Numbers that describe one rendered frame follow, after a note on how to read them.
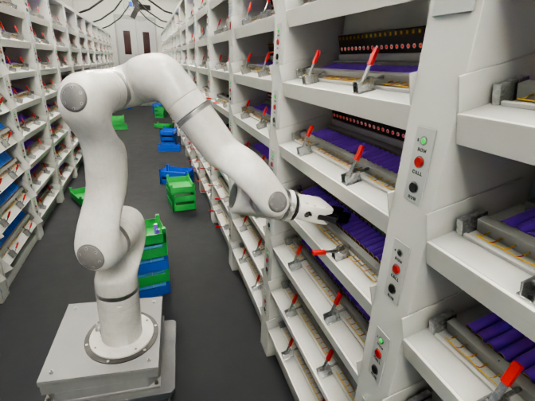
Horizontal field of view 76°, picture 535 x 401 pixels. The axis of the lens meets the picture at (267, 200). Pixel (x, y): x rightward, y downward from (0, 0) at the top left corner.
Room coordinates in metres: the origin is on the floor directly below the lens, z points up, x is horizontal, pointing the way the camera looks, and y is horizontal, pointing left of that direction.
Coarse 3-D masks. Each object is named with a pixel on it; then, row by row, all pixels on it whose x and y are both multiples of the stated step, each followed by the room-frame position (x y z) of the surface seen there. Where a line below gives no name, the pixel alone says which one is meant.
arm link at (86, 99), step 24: (96, 72) 0.79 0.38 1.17; (72, 96) 0.72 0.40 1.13; (96, 96) 0.74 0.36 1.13; (120, 96) 0.82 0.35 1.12; (72, 120) 0.73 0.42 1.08; (96, 120) 0.74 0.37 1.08; (96, 144) 0.78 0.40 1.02; (120, 144) 0.81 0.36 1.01; (96, 168) 0.78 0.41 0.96; (120, 168) 0.81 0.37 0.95; (96, 192) 0.78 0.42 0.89; (120, 192) 0.81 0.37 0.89; (96, 216) 0.77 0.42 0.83; (120, 216) 0.79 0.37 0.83; (96, 240) 0.74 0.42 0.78; (120, 240) 0.78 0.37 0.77; (96, 264) 0.73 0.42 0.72
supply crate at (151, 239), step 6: (156, 216) 1.72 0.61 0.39; (150, 222) 1.72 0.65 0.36; (156, 222) 1.72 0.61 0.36; (150, 228) 1.71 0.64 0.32; (162, 228) 1.56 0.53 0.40; (150, 234) 1.64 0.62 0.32; (156, 234) 1.55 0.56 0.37; (162, 234) 1.56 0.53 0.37; (150, 240) 1.53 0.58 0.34; (156, 240) 1.55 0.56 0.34; (162, 240) 1.56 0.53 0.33
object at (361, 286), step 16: (304, 176) 1.19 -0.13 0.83; (304, 224) 0.94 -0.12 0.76; (304, 240) 0.93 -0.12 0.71; (320, 240) 0.84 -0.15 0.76; (320, 256) 0.82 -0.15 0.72; (336, 272) 0.73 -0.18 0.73; (352, 272) 0.69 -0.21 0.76; (368, 272) 0.68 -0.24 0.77; (352, 288) 0.66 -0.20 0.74; (368, 288) 0.63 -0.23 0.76; (368, 304) 0.60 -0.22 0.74
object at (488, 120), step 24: (480, 72) 0.49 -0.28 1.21; (504, 72) 0.51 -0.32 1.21; (528, 72) 0.52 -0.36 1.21; (480, 96) 0.50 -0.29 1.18; (504, 96) 0.49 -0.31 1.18; (528, 96) 0.46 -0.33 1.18; (480, 120) 0.45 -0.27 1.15; (504, 120) 0.43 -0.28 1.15; (528, 120) 0.41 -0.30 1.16; (480, 144) 0.45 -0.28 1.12; (504, 144) 0.42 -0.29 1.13; (528, 144) 0.39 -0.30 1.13
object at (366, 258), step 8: (296, 192) 1.12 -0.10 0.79; (328, 224) 0.88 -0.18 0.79; (336, 232) 0.83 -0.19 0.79; (344, 232) 0.82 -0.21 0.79; (336, 240) 0.81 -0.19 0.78; (344, 240) 0.79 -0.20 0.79; (352, 240) 0.78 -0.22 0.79; (352, 248) 0.75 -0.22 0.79; (360, 248) 0.74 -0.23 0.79; (360, 256) 0.72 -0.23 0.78; (368, 256) 0.71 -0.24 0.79; (368, 264) 0.69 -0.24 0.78; (376, 264) 0.67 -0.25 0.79; (376, 272) 0.66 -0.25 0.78
